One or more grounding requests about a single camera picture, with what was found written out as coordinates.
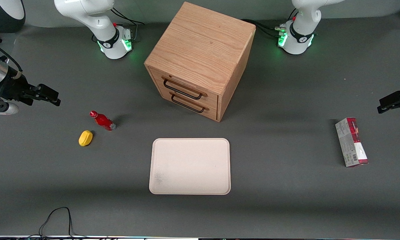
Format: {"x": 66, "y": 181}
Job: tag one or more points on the dark grey table mat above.
{"x": 286, "y": 206}

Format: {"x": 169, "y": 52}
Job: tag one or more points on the beige plastic tray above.
{"x": 190, "y": 166}

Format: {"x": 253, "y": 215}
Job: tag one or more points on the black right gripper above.
{"x": 15, "y": 87}

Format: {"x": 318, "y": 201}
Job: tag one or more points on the grey and red carton box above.
{"x": 351, "y": 143}

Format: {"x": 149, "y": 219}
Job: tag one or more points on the red coke bottle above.
{"x": 103, "y": 120}

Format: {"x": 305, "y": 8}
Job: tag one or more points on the wooden two-drawer cabinet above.
{"x": 203, "y": 46}

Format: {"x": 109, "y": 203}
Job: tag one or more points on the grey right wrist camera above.
{"x": 4, "y": 108}

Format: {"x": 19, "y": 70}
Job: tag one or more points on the yellow toy lemon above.
{"x": 85, "y": 138}

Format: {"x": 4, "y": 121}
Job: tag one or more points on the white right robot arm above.
{"x": 110, "y": 42}

